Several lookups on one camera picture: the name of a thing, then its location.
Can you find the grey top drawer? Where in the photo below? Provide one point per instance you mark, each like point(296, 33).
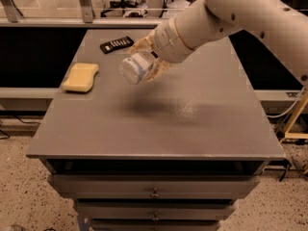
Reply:
point(140, 187)

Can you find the yellow wooden stand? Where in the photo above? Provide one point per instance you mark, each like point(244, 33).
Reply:
point(287, 133)

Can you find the grey metal railing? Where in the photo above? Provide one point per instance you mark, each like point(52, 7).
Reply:
point(76, 14)

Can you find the blue plastic water bottle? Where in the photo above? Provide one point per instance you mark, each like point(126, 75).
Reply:
point(136, 67)

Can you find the metal top drawer knob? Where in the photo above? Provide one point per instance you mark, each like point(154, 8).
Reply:
point(155, 194)

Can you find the yellow sponge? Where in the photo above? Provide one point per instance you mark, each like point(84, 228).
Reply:
point(80, 77)

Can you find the black remote control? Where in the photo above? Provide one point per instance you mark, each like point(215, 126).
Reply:
point(116, 44)

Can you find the metal drawer knob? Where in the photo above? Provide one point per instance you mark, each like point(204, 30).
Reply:
point(155, 194)
point(155, 217)

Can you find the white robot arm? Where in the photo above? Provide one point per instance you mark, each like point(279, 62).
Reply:
point(283, 30)

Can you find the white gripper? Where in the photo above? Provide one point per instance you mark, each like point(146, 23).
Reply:
point(166, 41)

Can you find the grey drawer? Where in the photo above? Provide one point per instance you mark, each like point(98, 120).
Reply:
point(147, 225)
point(140, 187)
point(144, 210)

